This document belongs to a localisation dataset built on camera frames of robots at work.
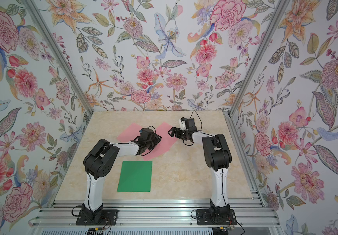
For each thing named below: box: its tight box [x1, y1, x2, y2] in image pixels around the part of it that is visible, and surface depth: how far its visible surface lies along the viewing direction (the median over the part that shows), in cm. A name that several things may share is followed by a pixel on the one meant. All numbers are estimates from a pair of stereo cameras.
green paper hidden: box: [117, 160, 153, 193], surface depth 90 cm
